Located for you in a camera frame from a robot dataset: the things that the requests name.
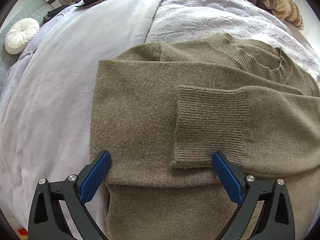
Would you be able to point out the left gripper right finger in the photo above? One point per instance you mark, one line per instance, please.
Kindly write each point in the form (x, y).
(276, 220)

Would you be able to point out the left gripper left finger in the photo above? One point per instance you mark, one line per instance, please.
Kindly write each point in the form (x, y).
(46, 219)

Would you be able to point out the olive brown knit sweater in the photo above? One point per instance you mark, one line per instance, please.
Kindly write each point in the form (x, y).
(162, 110)

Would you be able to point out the red yellow packet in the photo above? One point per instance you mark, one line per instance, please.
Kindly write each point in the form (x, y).
(22, 234)

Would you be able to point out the lavender plush blanket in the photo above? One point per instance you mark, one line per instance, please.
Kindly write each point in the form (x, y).
(47, 95)

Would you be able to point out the white round pleated cushion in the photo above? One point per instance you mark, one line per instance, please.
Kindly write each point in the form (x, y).
(20, 35)

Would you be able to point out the grey quilted floor mat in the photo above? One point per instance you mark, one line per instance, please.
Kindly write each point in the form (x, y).
(37, 10)

